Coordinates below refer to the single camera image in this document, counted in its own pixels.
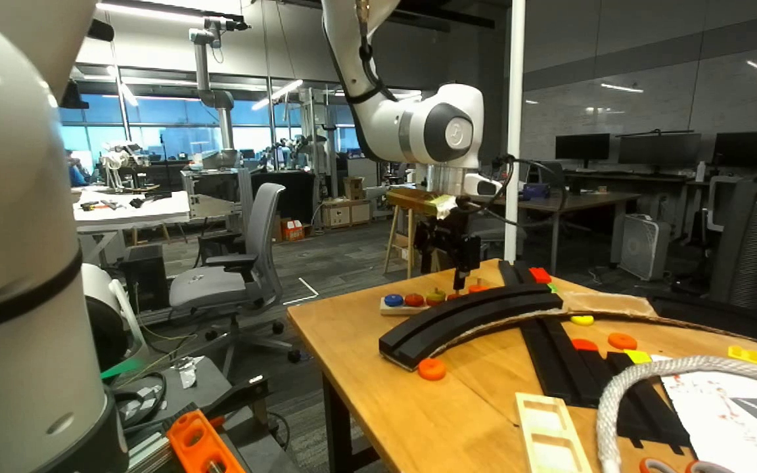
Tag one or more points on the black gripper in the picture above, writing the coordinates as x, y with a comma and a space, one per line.
458, 228

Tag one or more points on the yellow wooden coin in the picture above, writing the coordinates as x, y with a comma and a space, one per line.
435, 297

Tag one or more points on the orange wooden coin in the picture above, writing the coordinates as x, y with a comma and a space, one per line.
623, 340
431, 369
477, 287
584, 345

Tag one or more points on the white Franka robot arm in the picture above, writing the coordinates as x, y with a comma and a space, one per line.
12, 262

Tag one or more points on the red wooden coin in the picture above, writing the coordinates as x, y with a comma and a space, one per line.
414, 299

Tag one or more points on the blue wooden coin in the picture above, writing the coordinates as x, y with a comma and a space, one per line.
392, 299

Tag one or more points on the wooden peg rack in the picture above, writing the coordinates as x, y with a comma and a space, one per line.
387, 308

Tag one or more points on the wooden stool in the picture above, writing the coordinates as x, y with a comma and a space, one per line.
401, 226

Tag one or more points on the curved black track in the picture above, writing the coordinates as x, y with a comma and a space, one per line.
475, 318

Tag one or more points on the red toy brick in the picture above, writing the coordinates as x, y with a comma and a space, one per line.
539, 273

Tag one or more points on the cardboard box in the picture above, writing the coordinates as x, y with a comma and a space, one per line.
342, 213

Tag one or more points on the green toy brick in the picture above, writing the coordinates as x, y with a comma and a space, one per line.
552, 287

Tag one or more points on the wooden office desk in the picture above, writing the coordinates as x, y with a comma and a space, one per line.
572, 201

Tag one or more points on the small yellow round piece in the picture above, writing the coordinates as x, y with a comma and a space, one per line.
582, 318

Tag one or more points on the small orange box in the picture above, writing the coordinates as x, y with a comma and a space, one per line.
293, 228

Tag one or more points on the long straight black track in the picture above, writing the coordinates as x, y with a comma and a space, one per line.
564, 357

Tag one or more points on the beige curved board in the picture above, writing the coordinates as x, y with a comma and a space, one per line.
611, 306

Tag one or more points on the black computer monitor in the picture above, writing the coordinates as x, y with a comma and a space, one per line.
657, 151
582, 147
755, 151

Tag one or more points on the grey office chair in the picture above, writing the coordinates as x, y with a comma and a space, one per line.
262, 226

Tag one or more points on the black table leg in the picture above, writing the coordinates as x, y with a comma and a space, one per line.
338, 428

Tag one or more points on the small yellow block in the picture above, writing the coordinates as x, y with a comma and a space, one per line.
636, 354

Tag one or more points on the short black track piece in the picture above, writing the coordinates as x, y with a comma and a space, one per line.
651, 410

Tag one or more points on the small white cylinder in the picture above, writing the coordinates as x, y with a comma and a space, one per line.
188, 373

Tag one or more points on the orange black bar clamp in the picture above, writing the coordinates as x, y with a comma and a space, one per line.
199, 441

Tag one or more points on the white paper sheet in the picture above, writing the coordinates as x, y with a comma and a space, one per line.
710, 410

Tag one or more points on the white work table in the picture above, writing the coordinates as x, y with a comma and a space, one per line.
132, 211

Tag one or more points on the white frame pole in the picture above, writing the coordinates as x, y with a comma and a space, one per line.
513, 105

